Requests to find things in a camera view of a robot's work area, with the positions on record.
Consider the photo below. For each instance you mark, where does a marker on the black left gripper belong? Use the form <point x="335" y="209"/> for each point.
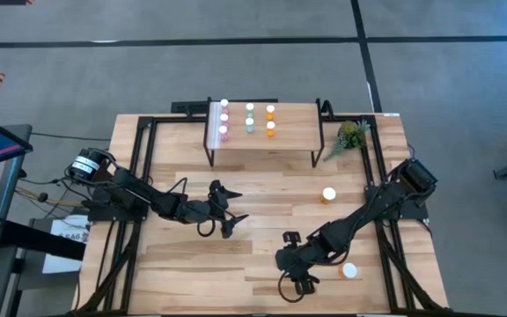
<point x="205" y="211"/>

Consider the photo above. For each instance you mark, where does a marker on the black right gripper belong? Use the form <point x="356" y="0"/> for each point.
<point x="304" y="260"/>

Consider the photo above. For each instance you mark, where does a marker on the pink pill bottle white cap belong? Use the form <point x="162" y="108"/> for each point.
<point x="222" y="130"/>
<point x="224" y="118"/>
<point x="224" y="104"/>

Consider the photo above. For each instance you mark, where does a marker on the orange pill bottle white cap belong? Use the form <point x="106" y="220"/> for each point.
<point x="270" y="126"/>
<point x="328" y="193"/>
<point x="270" y="109"/>
<point x="349" y="270"/>

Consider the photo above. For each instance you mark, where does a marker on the teal pill bottle white cap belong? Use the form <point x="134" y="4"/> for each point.
<point x="249" y="107"/>
<point x="249" y="122"/>

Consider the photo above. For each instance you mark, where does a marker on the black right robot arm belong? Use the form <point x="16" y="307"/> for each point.
<point x="368" y="216"/>

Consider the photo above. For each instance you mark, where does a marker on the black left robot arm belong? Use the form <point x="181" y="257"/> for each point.
<point x="139" y="191"/>

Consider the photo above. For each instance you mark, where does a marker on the black power strip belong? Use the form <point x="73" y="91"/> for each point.
<point x="189" y="107"/>

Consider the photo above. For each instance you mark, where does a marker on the potted green succulent plant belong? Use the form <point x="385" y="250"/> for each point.
<point x="350" y="134"/>

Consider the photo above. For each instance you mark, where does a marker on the white paper sheet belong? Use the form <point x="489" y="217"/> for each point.
<point x="60" y="246"/>

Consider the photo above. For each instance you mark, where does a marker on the grey monitor cart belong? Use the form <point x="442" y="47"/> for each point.
<point x="9" y="193"/>

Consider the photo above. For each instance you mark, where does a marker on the wooden shelf black metal frame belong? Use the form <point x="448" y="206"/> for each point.
<point x="293" y="127"/>

